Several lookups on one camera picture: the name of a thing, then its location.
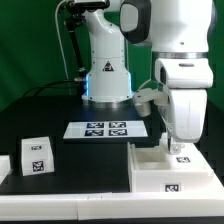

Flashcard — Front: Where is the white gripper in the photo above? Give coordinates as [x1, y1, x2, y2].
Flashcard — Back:
[155, 58, 213, 155]

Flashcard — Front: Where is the white cabinet door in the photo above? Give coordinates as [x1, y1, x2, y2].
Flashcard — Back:
[160, 133, 210, 172]

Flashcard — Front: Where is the white cabinet body box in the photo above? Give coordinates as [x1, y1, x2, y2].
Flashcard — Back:
[128, 144, 214, 192]

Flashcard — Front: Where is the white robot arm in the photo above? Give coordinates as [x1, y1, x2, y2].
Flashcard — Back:
[65, 0, 216, 153]

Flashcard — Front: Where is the white wedge cabinet top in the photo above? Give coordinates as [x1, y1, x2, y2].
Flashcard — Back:
[21, 137, 54, 176]

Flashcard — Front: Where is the white marker plate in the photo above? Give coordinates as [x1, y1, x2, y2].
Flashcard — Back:
[63, 121, 148, 140]

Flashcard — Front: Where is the white obstacle fence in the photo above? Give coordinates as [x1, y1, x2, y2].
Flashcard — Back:
[0, 150, 224, 222]

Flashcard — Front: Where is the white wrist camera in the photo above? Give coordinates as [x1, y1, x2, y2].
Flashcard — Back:
[132, 88, 168, 117]

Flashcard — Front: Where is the black cable bundle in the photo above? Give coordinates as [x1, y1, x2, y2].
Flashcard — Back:
[21, 79, 84, 98]

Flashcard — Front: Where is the white cable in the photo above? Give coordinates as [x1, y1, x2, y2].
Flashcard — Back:
[54, 0, 71, 81]

